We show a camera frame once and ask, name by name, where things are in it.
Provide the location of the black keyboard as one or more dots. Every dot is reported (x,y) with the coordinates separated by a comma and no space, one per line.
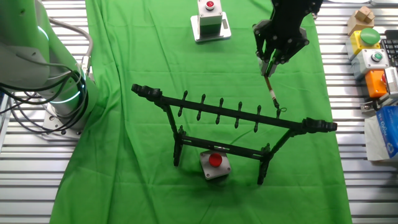
(391,46)

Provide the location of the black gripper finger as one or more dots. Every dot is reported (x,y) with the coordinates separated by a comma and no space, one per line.
(264,40)
(293,43)

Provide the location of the green cloth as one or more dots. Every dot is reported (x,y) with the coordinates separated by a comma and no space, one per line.
(140,186)

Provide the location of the blue white package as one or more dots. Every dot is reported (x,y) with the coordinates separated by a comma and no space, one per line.
(373,140)

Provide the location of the wooden block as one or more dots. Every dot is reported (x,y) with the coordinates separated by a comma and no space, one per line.
(360,18)

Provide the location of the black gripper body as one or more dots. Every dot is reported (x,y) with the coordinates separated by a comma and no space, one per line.
(289,17)

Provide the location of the black pen rack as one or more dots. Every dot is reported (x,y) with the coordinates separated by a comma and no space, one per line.
(317,126)

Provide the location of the silver ribbed device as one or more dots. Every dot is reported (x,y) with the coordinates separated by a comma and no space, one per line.
(392,82)

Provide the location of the orange box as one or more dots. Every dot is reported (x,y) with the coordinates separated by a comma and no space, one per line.
(374,84)

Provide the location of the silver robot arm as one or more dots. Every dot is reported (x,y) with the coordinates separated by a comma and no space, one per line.
(25,46)

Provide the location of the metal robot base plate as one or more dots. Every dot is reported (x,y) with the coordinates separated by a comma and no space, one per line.
(51,123)

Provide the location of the blue tissue pack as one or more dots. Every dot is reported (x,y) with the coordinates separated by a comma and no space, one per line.
(388,130)

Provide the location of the small grey red-button box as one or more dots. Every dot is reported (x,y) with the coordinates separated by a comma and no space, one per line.
(215,160)

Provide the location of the yellow box green mushroom button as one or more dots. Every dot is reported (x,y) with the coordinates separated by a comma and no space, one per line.
(368,37)

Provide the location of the metal bracket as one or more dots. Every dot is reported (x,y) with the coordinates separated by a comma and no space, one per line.
(371,104)

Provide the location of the red-button box with metal baseplate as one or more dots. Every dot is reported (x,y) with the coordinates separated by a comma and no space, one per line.
(210,15)

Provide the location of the brown calligraphy brush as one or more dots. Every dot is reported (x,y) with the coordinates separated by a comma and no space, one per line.
(270,88)

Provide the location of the grey box green button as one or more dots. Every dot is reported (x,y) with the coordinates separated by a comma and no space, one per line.
(373,59)

